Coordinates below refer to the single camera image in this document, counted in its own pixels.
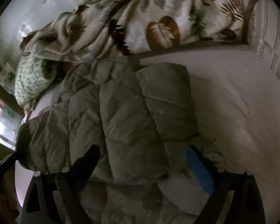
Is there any olive green quilted jacket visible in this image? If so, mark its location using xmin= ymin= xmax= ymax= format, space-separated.
xmin=16 ymin=60 xmax=223 ymax=223

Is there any light grey mattress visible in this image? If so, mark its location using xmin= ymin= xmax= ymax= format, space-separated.
xmin=15 ymin=44 xmax=280 ymax=224

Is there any green white patterned pillow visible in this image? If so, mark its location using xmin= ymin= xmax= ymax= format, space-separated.
xmin=14 ymin=54 xmax=57 ymax=107

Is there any striped floral sofa cushion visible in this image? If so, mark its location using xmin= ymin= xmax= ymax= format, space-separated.
xmin=247 ymin=0 xmax=280 ymax=79

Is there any leaf-print beige blanket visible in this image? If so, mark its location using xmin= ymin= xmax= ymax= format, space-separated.
xmin=20 ymin=0 xmax=244 ymax=62

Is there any window with frame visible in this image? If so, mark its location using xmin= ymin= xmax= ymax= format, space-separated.
xmin=0 ymin=99 xmax=23 ymax=151

